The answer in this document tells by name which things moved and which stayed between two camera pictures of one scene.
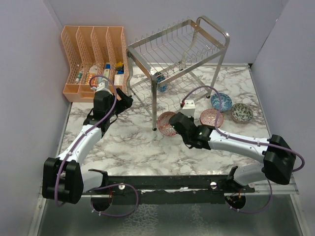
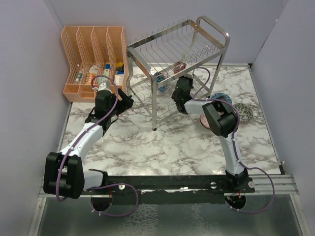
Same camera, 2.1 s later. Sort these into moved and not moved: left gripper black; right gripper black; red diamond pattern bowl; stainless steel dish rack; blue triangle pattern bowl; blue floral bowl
Moved: right gripper black; red diamond pattern bowl
Not moved: stainless steel dish rack; blue triangle pattern bowl; left gripper black; blue floral bowl
